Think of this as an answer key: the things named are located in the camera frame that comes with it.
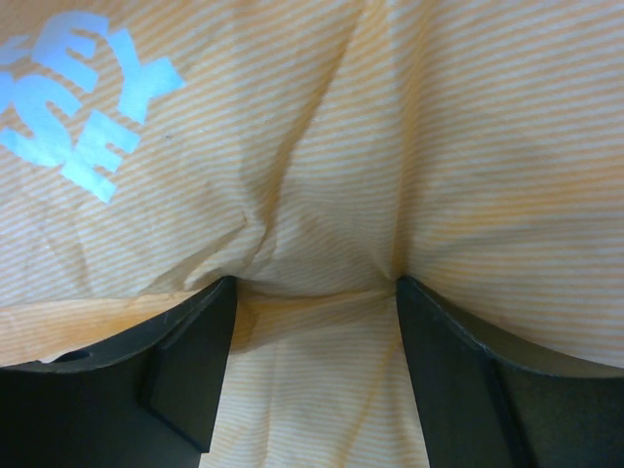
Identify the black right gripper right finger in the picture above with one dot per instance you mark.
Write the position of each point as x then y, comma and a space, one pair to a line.
488, 398

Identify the orange mickey mouse pillowcase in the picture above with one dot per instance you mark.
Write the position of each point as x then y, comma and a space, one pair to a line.
317, 151

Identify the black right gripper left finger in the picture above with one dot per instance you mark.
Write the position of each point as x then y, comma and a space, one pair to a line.
145, 397

